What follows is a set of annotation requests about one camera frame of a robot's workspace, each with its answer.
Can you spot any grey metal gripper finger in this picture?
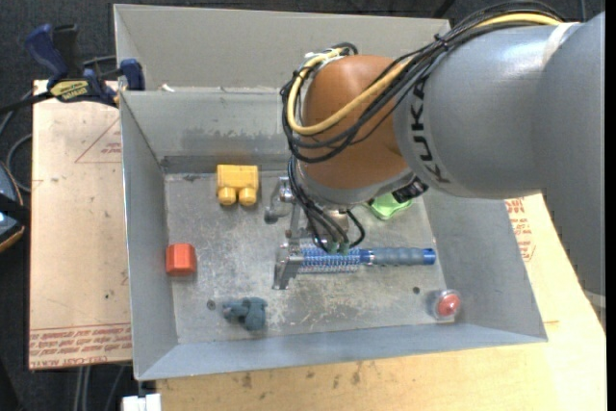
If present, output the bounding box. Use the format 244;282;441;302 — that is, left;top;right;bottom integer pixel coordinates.
271;254;303;292
263;190;291;225

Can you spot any yellow two-barrel toy block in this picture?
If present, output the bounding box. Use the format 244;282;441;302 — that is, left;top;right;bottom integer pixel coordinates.
216;164;260;208

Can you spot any grey metal bin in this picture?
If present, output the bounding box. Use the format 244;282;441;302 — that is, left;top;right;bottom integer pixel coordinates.
113;3;549;382

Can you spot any light green block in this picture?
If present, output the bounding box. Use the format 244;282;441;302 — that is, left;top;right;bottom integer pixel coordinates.
367;193;415;222

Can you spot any grey-blue toy animal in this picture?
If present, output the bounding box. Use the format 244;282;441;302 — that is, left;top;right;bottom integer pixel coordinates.
221;296;270;332

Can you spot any blue bottle brush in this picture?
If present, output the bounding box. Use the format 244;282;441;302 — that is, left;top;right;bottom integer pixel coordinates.
296;244;438;274

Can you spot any red-orange hexagonal block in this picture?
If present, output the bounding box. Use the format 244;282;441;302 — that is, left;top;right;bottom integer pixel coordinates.
165;243;198;277

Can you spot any clear cap with red centre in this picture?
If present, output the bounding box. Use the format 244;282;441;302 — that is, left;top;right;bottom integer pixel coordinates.
427;289;463;321

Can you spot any brown cardboard board, red print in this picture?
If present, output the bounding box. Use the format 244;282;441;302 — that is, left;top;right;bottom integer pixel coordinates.
28;79;559;372

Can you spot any black cylinder on white bracket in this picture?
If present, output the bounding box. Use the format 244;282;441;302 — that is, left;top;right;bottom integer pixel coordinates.
391;179;430;207

